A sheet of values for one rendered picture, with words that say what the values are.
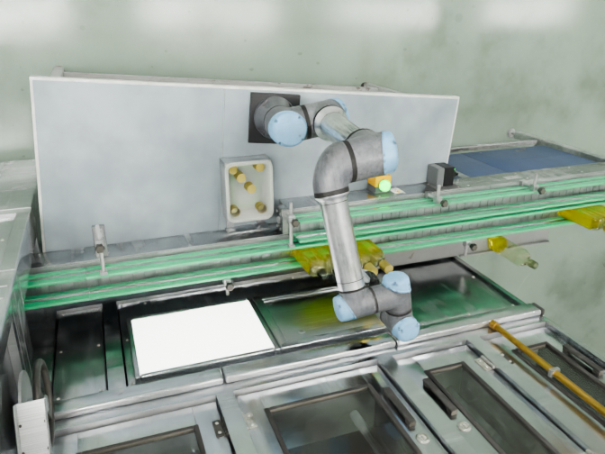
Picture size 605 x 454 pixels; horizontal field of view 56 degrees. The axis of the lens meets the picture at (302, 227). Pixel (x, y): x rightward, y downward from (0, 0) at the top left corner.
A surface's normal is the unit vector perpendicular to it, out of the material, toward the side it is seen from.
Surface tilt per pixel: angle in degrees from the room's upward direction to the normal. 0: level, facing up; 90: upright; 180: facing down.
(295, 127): 12
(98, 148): 0
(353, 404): 90
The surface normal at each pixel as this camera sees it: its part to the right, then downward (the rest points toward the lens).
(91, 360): 0.00, -0.93
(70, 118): 0.34, 0.36
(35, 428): 0.30, -0.14
